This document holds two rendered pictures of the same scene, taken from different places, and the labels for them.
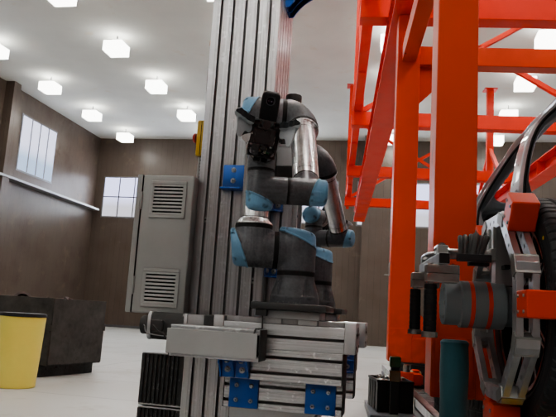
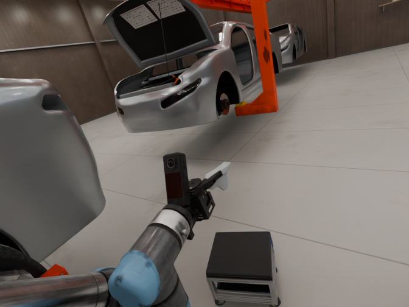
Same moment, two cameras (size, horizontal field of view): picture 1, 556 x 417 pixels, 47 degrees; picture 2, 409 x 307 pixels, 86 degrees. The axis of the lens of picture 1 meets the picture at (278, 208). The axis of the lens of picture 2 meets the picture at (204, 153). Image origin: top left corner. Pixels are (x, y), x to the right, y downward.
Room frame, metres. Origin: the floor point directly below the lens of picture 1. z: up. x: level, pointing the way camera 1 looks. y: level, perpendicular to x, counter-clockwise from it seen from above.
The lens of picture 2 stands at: (1.88, 0.31, 1.49)
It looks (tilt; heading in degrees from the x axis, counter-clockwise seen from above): 22 degrees down; 209
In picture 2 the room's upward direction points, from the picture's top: 15 degrees counter-clockwise
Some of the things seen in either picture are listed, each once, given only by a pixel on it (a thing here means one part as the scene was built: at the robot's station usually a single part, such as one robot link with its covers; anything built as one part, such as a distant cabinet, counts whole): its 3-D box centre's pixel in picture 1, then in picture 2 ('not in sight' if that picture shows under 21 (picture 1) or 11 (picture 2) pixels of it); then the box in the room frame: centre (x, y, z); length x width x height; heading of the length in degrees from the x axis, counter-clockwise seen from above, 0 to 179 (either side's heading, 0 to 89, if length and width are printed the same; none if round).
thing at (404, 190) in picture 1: (401, 183); not in sight; (4.42, -0.86, 1.75); 0.19 x 0.19 x 2.45; 84
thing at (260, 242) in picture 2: not in sight; (244, 268); (0.91, -0.17, 0.17); 0.43 x 0.36 x 0.34; 100
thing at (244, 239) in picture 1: (257, 180); not in sight; (1.97, 0.07, 1.19); 0.15 x 0.12 x 0.55; 93
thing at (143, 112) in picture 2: not in sight; (213, 59); (-2.89, -1.53, 1.49); 4.95 x 1.86 x 1.59; 174
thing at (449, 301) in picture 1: (476, 304); not in sight; (1.94, -0.62, 0.85); 0.21 x 0.14 x 0.14; 84
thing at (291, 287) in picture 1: (294, 288); not in sight; (1.98, -0.07, 0.87); 0.15 x 0.15 x 0.10
